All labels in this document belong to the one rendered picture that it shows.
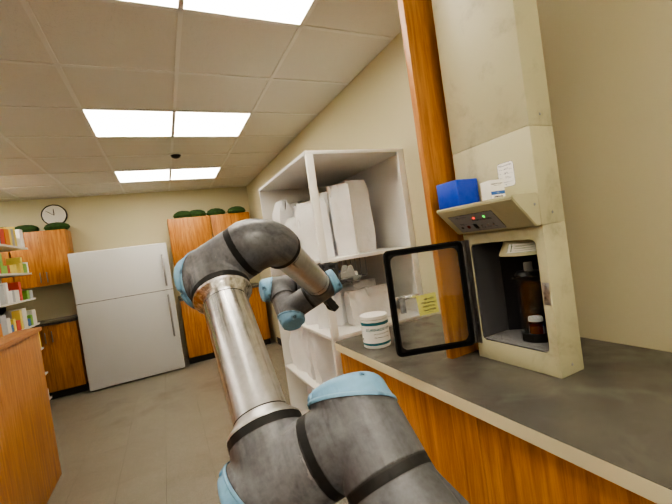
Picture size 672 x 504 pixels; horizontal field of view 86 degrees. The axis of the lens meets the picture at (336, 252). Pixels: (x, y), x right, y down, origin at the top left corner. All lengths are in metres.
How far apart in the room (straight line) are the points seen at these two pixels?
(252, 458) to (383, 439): 0.18
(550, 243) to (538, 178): 0.20
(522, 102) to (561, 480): 1.01
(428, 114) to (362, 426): 1.24
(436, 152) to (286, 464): 1.23
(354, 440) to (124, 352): 5.31
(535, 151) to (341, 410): 0.99
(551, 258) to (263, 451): 1.00
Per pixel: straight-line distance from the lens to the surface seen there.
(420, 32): 1.66
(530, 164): 1.27
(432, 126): 1.52
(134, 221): 6.33
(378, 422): 0.51
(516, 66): 1.34
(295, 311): 1.09
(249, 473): 0.56
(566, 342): 1.35
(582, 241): 1.70
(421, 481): 0.50
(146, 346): 5.70
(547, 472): 1.15
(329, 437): 0.51
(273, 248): 0.75
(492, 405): 1.17
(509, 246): 1.36
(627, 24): 1.69
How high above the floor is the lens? 1.44
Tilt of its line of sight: 1 degrees down
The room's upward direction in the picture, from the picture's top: 8 degrees counter-clockwise
